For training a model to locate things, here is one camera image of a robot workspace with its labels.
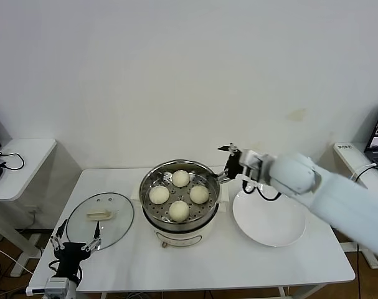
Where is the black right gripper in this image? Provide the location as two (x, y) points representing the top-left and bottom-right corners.
(215, 142), (244, 183)

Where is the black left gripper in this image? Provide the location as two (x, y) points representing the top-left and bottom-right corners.
(50, 219), (103, 280)

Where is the white steamed baozi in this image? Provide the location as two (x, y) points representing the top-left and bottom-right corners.
(149, 186), (170, 205)
(189, 185), (209, 204)
(172, 170), (191, 187)
(168, 201), (190, 222)

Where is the round glass pot lid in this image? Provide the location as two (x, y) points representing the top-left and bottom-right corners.
(65, 192), (135, 252)

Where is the perforated steel steamer basket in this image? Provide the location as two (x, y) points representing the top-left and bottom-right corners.
(138, 159), (221, 233)

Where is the round white plate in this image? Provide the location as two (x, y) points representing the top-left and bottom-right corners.
(232, 184), (307, 247)

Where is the cream electric cooker pot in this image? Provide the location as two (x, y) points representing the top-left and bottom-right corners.
(130, 183), (229, 250)

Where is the white side table with mouse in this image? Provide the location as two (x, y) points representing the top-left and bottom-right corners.
(0, 138), (57, 278)

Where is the white side table with label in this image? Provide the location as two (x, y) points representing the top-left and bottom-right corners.
(333, 142), (378, 270)

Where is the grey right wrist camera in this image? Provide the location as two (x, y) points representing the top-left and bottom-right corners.
(240, 149), (262, 169)

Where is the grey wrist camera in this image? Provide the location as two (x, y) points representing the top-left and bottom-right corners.
(26, 278), (70, 297)
(240, 149), (262, 169)

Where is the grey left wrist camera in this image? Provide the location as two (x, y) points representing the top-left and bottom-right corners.
(26, 278), (70, 297)

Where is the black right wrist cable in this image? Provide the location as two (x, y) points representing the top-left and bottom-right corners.
(240, 174), (283, 202)

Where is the white floor cable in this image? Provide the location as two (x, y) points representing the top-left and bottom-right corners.
(0, 242), (34, 275)

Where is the thin black looped cable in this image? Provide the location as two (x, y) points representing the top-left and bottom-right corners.
(0, 151), (24, 171)

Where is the flat white cable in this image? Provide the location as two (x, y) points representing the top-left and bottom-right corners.
(347, 163), (378, 184)

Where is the black cable with adapter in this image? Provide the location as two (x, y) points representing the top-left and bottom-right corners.
(352, 166), (378, 299)

